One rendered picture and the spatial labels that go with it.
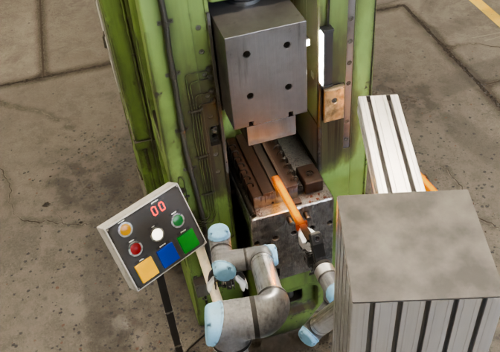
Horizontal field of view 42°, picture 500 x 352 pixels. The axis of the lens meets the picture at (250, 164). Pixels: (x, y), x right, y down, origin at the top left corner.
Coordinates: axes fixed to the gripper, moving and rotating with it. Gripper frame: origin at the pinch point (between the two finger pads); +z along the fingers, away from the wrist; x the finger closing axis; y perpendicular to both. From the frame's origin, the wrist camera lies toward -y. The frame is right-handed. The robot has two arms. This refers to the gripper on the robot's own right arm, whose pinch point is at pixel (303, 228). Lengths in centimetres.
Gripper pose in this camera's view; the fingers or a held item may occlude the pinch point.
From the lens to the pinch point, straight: 254.1
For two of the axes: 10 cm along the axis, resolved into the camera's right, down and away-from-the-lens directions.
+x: 9.5, -2.6, 1.7
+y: 1.0, 7.6, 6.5
